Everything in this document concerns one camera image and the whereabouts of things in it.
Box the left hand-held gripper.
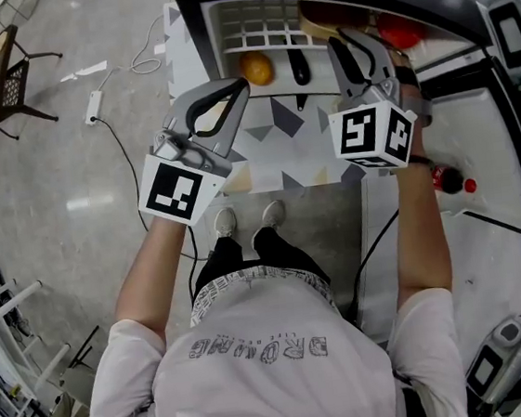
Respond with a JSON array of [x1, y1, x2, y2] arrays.
[[124, 75, 266, 231]]

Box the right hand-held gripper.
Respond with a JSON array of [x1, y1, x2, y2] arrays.
[[318, 20, 438, 176]]

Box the person's right forearm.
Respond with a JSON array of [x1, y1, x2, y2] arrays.
[[380, 151, 457, 307]]

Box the person's left forearm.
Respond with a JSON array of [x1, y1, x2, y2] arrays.
[[105, 214, 201, 355]]

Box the red tomato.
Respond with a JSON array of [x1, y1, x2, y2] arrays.
[[376, 8, 428, 53]]

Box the orange fruit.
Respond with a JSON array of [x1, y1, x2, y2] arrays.
[[237, 49, 275, 88]]

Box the triangle-patterned table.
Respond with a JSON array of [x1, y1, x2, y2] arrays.
[[157, 0, 366, 203]]

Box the person's left shoe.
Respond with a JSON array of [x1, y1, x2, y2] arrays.
[[211, 205, 240, 240]]

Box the person's shoe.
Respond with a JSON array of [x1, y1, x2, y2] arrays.
[[259, 199, 288, 230], [211, 205, 240, 240]]

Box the black wristband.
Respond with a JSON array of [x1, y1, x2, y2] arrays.
[[408, 151, 434, 169]]

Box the white power strip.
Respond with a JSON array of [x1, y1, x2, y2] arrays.
[[82, 89, 107, 127]]

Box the person's right shoe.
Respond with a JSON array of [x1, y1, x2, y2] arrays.
[[259, 199, 288, 230]]

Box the cola bottle red cap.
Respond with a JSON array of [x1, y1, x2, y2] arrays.
[[428, 159, 478, 198]]

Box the person's black trousers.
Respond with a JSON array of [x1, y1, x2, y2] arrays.
[[188, 221, 331, 300]]

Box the white device with black screen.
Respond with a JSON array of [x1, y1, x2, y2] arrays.
[[458, 318, 521, 410], [484, 0, 521, 88]]

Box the person's white shirt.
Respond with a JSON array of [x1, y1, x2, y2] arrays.
[[63, 244, 470, 417]]

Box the white shelf rack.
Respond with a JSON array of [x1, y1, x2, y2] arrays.
[[0, 276, 77, 407]]

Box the white cable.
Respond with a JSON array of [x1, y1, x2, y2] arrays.
[[89, 12, 173, 94]]

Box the black power cable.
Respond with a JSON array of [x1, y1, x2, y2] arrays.
[[89, 106, 207, 314]]

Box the white wire fridge shelf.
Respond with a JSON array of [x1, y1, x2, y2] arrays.
[[217, 0, 332, 57]]

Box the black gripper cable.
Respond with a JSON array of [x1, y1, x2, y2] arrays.
[[343, 213, 412, 329]]

